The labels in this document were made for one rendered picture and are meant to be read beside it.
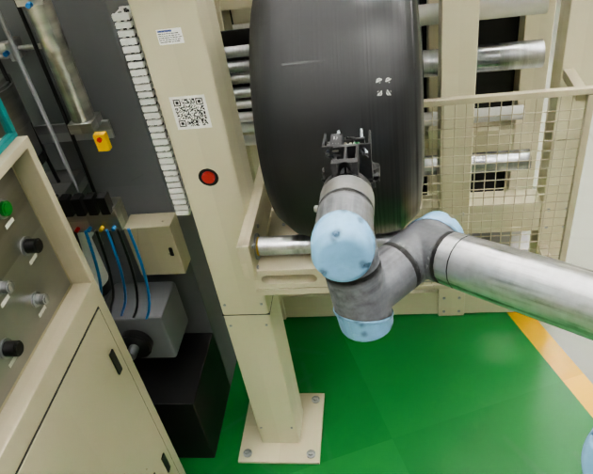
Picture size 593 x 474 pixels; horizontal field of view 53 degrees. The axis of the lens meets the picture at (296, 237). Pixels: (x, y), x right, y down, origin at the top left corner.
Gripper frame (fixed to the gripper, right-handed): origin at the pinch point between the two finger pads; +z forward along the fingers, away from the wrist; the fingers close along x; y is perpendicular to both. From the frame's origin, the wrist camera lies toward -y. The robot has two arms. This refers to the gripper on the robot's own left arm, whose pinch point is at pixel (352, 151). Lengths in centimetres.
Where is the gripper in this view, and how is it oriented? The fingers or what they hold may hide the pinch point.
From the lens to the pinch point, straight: 102.2
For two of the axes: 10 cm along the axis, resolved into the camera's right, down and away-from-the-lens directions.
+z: 1.1, -5.3, 8.4
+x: -9.9, 0.5, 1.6
